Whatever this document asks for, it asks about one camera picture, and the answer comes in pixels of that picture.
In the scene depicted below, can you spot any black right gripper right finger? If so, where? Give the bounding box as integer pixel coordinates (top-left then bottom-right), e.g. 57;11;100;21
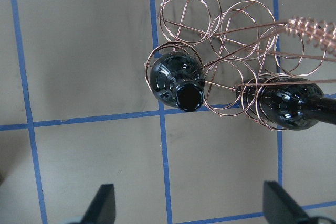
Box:
263;181;314;224

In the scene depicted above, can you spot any dark wine bottle end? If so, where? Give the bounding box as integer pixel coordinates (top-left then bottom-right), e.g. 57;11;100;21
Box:
236;76;335;131

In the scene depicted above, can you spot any dark wine bottle middle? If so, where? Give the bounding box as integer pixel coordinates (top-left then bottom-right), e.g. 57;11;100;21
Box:
149;52;205;112

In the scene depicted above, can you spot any copper wire bottle basket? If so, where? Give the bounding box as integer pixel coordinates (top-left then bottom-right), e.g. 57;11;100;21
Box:
144;0;335;130

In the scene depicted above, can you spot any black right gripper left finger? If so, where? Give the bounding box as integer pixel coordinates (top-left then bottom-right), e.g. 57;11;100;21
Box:
81;184;116;223

